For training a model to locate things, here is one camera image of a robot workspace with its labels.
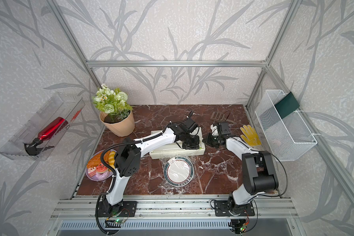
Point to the purple plate of toy food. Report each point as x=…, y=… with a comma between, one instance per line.
x=96, y=171

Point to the clear plastic wrap sheet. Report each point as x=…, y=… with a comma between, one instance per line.
x=165, y=184

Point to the white plate green red rim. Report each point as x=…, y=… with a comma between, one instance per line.
x=178, y=171

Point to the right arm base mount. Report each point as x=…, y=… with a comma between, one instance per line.
x=229, y=209

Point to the yellow work glove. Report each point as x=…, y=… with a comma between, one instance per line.
x=250, y=136

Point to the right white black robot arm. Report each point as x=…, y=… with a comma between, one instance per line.
x=258, y=171

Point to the white wire mesh basket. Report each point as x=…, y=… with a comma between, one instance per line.
x=288, y=138

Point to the cream plastic wrap dispenser box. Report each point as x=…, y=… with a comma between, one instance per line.
x=175, y=149

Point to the white green artificial flowers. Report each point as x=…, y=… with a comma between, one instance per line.
x=112, y=103

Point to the aluminium front rail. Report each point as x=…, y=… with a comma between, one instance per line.
x=173, y=207

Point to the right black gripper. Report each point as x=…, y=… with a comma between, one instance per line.
x=207, y=140

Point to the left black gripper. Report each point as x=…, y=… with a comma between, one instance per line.
x=196, y=145

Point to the clear plastic wall bin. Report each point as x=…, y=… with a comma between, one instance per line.
x=59, y=105

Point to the red spray bottle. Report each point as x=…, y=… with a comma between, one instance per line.
x=56, y=126

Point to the beige flower pot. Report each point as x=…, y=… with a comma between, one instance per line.
x=121, y=129

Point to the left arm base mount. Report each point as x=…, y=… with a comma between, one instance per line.
x=122, y=209

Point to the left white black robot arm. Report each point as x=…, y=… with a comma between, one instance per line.
x=129, y=154

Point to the brown slotted spatula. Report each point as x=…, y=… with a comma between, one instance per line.
x=221, y=117

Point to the dark green card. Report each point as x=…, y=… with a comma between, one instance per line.
x=287, y=105

